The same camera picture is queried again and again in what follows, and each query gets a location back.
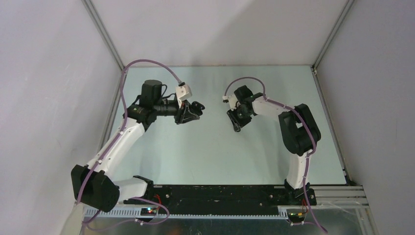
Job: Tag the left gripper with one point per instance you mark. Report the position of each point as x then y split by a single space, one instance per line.
185 114

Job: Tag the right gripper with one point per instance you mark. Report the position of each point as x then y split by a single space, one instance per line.
238 123

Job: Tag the black earbud charging case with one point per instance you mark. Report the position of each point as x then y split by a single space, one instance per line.
197 108

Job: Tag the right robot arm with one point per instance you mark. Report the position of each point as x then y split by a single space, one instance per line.
299 130

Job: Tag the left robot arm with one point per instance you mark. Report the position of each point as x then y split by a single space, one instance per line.
93 183

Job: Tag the left controller board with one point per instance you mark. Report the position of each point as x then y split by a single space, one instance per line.
148 212

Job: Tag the controller board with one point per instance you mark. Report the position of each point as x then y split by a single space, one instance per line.
296 218
148 212

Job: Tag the right controller board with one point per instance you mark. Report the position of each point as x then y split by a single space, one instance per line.
296 218

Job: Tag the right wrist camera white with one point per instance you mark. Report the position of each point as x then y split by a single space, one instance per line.
232 100

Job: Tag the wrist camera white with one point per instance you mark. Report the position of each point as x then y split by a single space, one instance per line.
183 92
232 100

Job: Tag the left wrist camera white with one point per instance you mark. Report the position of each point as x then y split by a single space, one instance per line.
183 92

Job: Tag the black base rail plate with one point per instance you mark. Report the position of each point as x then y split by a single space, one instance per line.
227 200

